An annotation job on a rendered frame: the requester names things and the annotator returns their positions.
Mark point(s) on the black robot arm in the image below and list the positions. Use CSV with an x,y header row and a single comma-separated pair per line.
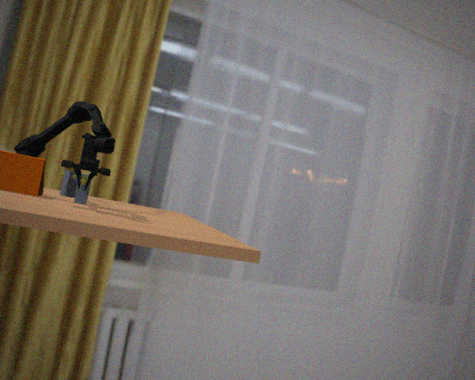
x,y
76,114

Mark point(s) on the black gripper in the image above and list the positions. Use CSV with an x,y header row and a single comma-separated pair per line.
x,y
88,154

